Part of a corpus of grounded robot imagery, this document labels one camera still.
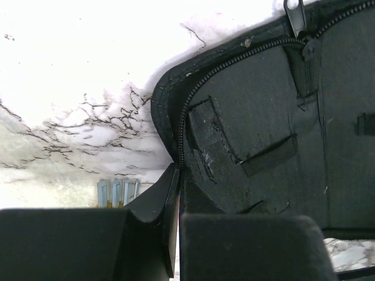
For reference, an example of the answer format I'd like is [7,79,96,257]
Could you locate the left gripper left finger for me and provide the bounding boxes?
[1,164,180,280]

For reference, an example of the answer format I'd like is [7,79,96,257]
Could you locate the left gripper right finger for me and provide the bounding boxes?
[179,171,338,280]

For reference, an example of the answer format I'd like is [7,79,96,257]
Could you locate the black zip tool case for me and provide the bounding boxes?
[151,1,374,239]

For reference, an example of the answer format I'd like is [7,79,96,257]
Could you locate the yellow hex key set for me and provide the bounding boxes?
[96,179,141,208]

